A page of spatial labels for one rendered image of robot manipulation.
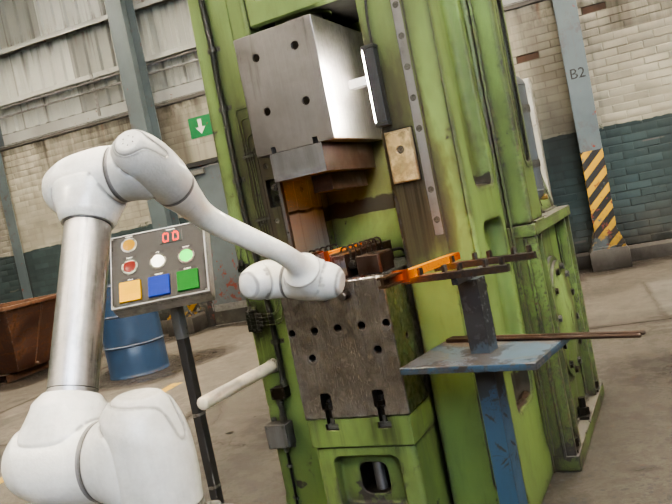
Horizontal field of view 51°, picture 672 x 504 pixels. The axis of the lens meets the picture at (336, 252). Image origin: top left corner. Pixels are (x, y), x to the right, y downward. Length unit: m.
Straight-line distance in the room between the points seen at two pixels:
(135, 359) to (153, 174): 5.44
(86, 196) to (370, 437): 1.23
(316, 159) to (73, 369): 1.14
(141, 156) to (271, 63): 0.96
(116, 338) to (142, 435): 5.64
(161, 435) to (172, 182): 0.56
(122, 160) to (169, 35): 8.34
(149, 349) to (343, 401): 4.73
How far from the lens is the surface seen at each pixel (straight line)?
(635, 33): 8.33
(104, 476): 1.39
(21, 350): 8.68
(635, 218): 8.24
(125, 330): 6.92
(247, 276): 1.94
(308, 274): 1.86
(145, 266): 2.53
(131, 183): 1.59
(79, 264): 1.58
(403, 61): 2.37
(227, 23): 2.70
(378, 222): 2.77
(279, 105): 2.39
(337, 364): 2.33
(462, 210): 2.31
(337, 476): 2.49
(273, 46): 2.42
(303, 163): 2.35
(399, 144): 2.34
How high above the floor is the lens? 1.13
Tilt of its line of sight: 3 degrees down
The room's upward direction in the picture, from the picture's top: 11 degrees counter-clockwise
